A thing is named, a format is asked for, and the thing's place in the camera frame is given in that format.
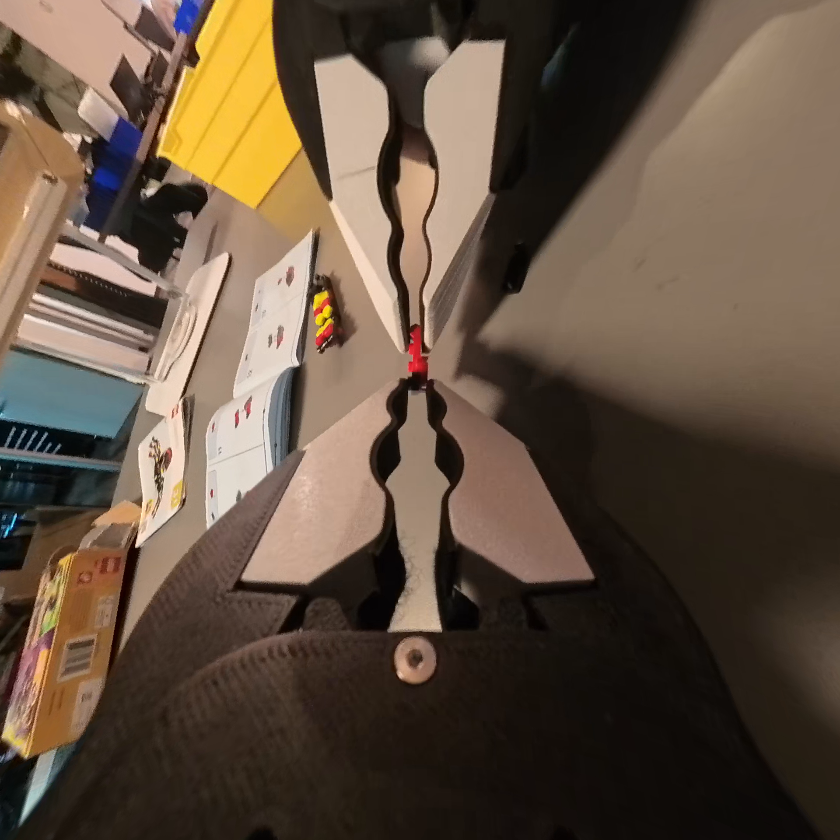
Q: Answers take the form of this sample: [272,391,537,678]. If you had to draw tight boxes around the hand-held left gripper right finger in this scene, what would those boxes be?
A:
[425,379,597,585]

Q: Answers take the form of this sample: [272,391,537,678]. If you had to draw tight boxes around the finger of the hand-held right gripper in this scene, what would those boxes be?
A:
[314,52,413,355]
[419,38,508,349]

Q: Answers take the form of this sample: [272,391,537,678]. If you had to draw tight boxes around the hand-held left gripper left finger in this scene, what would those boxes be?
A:
[240,381,404,586]

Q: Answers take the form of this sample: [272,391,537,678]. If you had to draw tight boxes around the yellow plastic bin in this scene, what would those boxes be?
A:
[156,0,309,210]

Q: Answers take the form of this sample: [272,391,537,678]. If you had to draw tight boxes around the lego instruction booklet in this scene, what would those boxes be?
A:
[205,230,317,529]

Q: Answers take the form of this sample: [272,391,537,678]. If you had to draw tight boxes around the small white lego leaflet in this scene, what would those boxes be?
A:
[134,395,194,549]

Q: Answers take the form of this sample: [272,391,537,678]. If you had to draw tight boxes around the black red yellow lego assembly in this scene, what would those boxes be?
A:
[311,276,341,355]

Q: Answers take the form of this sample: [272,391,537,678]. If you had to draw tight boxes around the colourful lego box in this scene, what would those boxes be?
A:
[0,505,142,760]

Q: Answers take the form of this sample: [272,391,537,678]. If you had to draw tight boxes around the black office chair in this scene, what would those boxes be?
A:
[131,182,210,273]

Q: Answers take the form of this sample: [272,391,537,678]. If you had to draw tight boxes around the wooden book stand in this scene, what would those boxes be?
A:
[0,98,232,417]

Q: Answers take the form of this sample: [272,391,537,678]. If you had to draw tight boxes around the blue plastic crate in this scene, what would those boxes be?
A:
[85,121,144,231]

